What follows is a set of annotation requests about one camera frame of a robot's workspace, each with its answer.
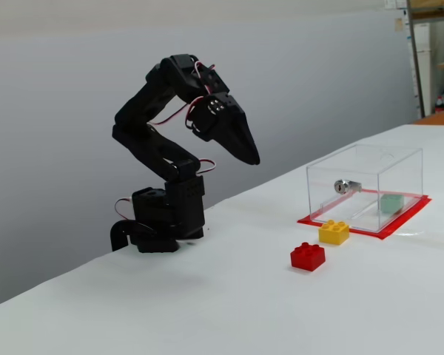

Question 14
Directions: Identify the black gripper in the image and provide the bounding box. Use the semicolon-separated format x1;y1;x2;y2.
186;93;261;166

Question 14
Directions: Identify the green lego brick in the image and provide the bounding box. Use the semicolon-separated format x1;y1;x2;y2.
379;192;406;215

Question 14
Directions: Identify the yellow lego brick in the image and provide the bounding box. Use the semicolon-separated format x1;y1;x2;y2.
317;219;350;246

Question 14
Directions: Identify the red lego brick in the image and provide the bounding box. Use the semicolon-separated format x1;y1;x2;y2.
289;242;326;273

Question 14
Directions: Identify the transparent plastic box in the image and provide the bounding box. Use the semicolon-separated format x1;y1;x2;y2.
306;143;424;234

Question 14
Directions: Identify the silver cam lock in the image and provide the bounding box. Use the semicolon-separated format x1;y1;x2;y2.
333;179;363;196

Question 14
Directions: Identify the black table clamp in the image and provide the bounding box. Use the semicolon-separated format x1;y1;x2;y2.
110;220;158;253

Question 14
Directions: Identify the red base mat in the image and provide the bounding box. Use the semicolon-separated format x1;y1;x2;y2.
297;189;432;242

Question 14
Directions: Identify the metal shelf rack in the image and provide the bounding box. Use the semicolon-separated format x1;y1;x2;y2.
406;0;444;119

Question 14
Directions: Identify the shoulder servo cable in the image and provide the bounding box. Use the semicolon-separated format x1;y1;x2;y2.
195;158;218;177

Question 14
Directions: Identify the gripper servo cable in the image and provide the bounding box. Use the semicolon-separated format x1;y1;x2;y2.
184;61;218;134

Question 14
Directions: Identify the wrist servo cable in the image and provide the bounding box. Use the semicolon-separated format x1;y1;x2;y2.
147;103;192;127

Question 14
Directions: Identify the base servo cable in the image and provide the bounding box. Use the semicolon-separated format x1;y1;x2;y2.
115;198;135;223

